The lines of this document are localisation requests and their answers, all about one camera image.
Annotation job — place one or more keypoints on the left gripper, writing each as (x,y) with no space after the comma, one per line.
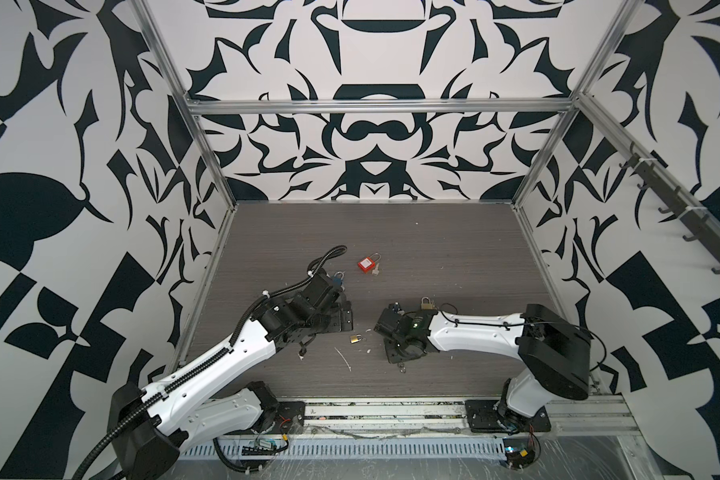
(335,323)

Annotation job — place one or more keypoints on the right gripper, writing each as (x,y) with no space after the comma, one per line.
(391,358)

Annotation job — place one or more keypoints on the large brass padlock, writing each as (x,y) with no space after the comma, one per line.
(427,304)

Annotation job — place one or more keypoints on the red padlock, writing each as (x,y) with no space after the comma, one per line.
(367,263)

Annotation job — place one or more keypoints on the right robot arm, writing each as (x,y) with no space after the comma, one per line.
(554,352)

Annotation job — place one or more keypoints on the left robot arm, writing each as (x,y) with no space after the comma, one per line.
(150,427)

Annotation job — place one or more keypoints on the left circuit board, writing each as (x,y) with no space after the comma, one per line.
(263,447)

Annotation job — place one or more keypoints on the circuit board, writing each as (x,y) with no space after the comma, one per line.
(519,454)
(263,447)

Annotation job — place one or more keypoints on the right circuit board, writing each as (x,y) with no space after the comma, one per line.
(519,454)

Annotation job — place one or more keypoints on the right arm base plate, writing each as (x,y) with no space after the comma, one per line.
(492,416)

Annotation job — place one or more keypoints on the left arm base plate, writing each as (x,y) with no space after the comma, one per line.
(289,417)

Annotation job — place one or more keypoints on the white cable duct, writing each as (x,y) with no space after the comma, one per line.
(491,449)

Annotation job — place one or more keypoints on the aluminium front rail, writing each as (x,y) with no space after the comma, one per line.
(375,417)

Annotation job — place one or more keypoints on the wall hook rack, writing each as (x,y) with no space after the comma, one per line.
(678,202)

